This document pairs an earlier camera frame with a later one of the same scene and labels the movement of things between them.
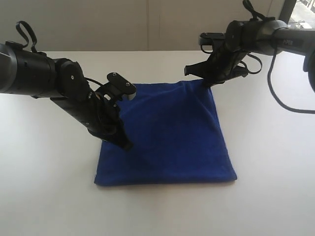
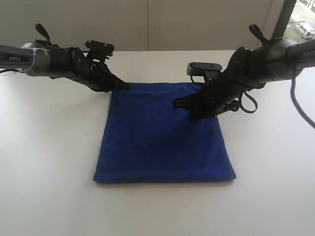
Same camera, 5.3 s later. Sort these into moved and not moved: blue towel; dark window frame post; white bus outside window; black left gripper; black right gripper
Moved: black left gripper; black right gripper
Not moved: dark window frame post; white bus outside window; blue towel
